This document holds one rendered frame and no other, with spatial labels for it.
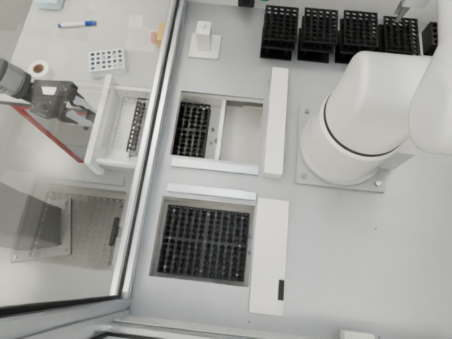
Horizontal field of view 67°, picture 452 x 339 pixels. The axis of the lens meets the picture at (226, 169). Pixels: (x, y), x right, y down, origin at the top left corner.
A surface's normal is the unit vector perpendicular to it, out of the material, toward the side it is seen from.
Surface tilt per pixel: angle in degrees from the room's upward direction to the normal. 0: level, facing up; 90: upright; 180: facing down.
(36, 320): 90
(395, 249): 0
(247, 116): 0
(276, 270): 0
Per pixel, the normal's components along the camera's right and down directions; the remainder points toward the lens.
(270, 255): 0.00, -0.32
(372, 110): -0.10, 0.75
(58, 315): 0.99, 0.11
